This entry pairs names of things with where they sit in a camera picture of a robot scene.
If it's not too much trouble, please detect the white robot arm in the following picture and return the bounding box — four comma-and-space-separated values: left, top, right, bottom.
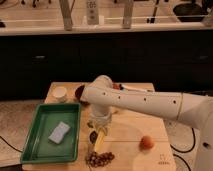
81, 75, 213, 171

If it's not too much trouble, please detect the orange peach fruit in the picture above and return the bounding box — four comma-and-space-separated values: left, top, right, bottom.
139, 135, 155, 150

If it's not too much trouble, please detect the light blue sponge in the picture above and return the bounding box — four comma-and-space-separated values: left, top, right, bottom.
48, 122, 70, 144

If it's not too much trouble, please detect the yellow banana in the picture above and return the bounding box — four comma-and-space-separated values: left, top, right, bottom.
94, 130, 106, 152

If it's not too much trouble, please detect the bunch of purple grapes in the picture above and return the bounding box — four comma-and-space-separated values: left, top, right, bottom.
85, 152, 115, 167

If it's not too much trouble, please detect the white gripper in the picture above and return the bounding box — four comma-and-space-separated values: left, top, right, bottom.
90, 113, 112, 134

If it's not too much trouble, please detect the small white bowl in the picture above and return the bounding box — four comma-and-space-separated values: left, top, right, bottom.
53, 86, 67, 102

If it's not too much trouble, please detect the green avocado piece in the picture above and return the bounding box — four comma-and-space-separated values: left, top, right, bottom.
87, 121, 93, 128

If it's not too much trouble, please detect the black cable on floor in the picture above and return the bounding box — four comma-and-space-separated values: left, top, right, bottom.
169, 128, 197, 171

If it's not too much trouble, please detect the green plastic tray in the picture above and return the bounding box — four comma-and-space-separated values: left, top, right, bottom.
20, 103, 81, 164

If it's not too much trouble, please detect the dark brown bowl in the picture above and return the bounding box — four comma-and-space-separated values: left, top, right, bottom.
75, 85, 87, 105

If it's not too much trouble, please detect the dark metal cup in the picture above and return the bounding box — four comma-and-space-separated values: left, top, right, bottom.
89, 131, 98, 144

